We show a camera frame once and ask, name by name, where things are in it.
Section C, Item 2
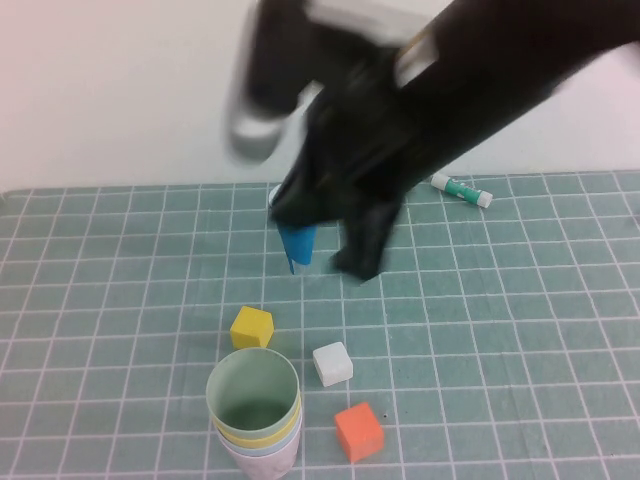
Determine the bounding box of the pale green plastic cup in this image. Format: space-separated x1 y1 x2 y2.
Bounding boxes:
205 347 302 436

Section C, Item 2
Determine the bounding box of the blue paper cone cup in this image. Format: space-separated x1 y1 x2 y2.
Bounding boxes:
269 183 319 276

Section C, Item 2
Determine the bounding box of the orange foam cube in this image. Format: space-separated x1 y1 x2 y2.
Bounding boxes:
333 401 386 464

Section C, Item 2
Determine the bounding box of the yellow plastic cup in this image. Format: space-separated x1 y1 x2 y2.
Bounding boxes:
212 394 305 450

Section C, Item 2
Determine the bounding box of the light blue plastic cup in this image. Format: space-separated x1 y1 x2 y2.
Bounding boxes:
217 414 305 459

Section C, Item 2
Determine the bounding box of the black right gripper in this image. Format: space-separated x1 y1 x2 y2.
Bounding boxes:
272 49 431 282

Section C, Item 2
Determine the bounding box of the green checked tablecloth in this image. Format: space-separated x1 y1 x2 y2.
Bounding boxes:
0 172 640 480

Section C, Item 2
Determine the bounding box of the white foam cube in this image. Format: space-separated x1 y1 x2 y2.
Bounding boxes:
312 341 355 389

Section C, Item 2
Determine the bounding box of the pink plastic cup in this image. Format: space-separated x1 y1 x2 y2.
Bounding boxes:
222 429 303 480

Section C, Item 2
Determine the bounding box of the white green glue stick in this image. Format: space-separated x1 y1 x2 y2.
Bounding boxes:
430 172 495 209

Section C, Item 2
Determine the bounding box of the yellow foam cube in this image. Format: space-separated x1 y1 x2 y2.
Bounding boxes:
229 305 275 351

